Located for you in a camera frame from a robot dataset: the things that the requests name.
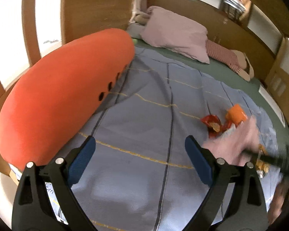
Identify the striped plush doll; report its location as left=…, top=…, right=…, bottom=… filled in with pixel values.
left=206, top=40, right=254, bottom=82

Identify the green bed sheet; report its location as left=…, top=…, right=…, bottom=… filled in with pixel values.
left=134, top=39, right=289, bottom=153

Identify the red snack wrapper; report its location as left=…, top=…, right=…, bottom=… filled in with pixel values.
left=200, top=114, right=233, bottom=138

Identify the wooden bed frame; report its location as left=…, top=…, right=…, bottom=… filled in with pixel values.
left=0, top=0, right=289, bottom=175

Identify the pink pillow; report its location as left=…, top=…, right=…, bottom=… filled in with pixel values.
left=140, top=6, right=210, bottom=64

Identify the orange snack bag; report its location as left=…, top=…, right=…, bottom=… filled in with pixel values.
left=225, top=104, right=248, bottom=126

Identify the person's right hand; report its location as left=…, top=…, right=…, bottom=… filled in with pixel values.
left=267, top=180, right=289, bottom=227

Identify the orange carrot plush pillow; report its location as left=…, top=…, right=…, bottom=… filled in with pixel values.
left=0, top=28, right=135, bottom=170

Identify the pink plastic bag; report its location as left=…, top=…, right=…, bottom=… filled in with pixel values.
left=202, top=116, right=260, bottom=166

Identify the yellow snack bag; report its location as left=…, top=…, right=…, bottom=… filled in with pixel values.
left=255, top=144, right=270, bottom=179

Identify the blue striped blanket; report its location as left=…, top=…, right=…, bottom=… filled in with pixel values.
left=59, top=47, right=281, bottom=230

